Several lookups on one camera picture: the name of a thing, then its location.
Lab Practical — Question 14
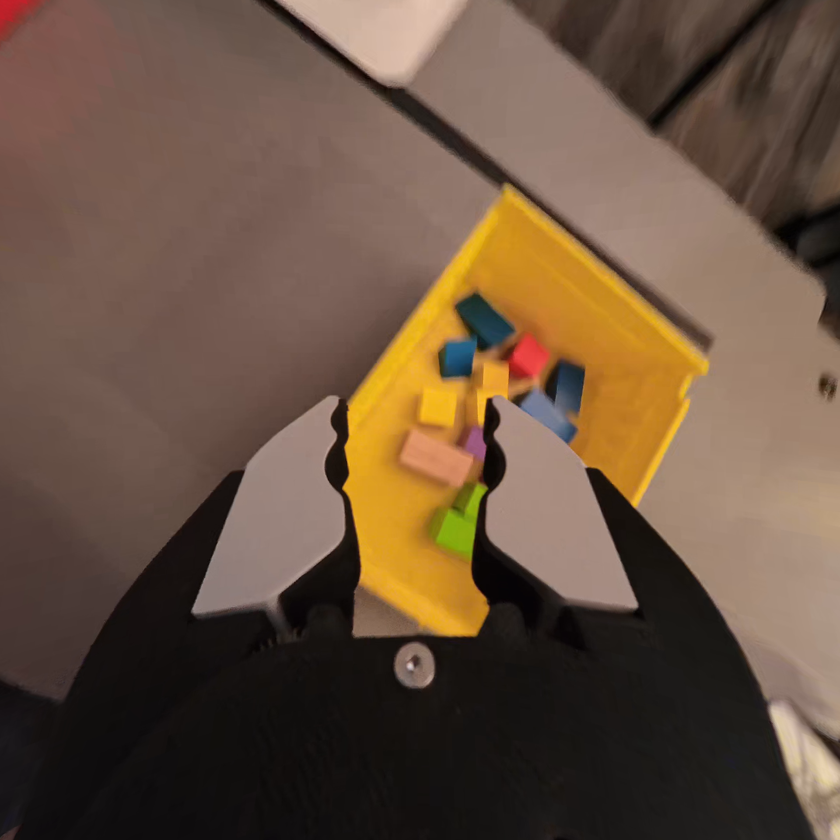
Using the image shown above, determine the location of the natural wood rectangular block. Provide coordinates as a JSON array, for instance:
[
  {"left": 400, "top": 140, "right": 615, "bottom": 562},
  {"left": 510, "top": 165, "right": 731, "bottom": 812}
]
[{"left": 399, "top": 430, "right": 475, "bottom": 488}]

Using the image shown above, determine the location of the large blue wooden block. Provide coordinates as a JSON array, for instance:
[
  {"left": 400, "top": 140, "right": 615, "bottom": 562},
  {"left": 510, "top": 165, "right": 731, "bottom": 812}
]
[{"left": 455, "top": 292, "right": 516, "bottom": 350}]

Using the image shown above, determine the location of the yellow plastic bin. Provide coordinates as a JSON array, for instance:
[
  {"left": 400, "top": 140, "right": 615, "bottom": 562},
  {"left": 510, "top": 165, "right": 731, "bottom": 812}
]
[{"left": 341, "top": 184, "right": 710, "bottom": 639}]

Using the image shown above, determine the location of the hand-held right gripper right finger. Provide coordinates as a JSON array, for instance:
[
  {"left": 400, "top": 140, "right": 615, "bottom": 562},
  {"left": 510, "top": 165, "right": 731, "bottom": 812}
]
[{"left": 471, "top": 395, "right": 640, "bottom": 636}]

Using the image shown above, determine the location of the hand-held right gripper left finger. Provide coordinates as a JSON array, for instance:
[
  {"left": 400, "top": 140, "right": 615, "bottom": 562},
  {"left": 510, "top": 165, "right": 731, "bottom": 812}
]
[{"left": 190, "top": 395, "right": 362, "bottom": 636}]

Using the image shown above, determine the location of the blue wooden cuboid block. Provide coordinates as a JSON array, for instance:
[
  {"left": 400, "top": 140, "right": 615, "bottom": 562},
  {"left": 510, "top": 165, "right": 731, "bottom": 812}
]
[{"left": 518, "top": 387, "right": 578, "bottom": 444}]

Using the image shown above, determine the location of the red wooden block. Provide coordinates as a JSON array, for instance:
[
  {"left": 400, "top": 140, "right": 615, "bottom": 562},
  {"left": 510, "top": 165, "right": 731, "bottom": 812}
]
[{"left": 507, "top": 332, "right": 551, "bottom": 382}]

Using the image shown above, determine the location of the navy half-round wooden block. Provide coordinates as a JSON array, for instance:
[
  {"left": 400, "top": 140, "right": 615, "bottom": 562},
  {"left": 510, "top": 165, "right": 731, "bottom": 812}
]
[{"left": 545, "top": 360, "right": 586, "bottom": 414}]

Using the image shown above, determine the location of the dark blue wedge block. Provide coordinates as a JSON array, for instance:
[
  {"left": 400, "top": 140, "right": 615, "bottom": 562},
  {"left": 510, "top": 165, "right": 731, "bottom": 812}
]
[{"left": 438, "top": 338, "right": 478, "bottom": 379}]

